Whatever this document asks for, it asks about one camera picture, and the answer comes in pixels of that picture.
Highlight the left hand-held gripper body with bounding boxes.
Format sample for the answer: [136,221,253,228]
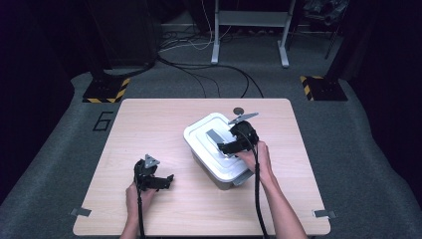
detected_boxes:
[133,153,161,192]

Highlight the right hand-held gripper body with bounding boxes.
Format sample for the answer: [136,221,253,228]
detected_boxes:
[228,112,260,147]

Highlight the white storage box lid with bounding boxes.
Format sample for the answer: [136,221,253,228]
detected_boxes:
[183,112,255,183]

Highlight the clear grey storage box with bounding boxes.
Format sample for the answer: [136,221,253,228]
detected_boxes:
[190,148,255,191]

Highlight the person's left hand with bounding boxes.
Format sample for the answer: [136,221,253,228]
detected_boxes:
[124,182,156,218]

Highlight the person's right hand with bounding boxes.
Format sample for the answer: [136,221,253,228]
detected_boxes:
[236,140,277,183]

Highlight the grey tape piece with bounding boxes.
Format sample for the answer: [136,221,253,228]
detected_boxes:
[313,209,336,219]
[69,207,93,217]

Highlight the white metal stand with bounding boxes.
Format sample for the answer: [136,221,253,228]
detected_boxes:
[210,0,298,69]

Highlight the black cabinet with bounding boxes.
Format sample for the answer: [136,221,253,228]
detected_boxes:
[84,0,158,71]

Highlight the dark equipment pile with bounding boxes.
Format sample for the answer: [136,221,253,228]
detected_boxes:
[303,0,349,26]

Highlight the dark curtain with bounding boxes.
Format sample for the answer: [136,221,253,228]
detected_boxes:
[347,0,422,200]
[0,0,76,203]

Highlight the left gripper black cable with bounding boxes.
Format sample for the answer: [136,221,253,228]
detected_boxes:
[133,162,147,239]

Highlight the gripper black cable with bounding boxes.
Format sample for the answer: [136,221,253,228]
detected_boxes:
[238,128,270,239]
[133,162,147,239]

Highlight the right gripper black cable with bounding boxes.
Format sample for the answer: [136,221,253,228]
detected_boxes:
[238,128,270,239]

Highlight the black floor cables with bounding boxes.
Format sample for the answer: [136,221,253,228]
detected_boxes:
[155,54,265,100]

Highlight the black yellow-striped base plate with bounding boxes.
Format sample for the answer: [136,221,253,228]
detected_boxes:
[82,77,131,104]
[300,75,348,102]

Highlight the white floor cables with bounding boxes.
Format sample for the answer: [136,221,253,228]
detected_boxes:
[158,0,233,53]

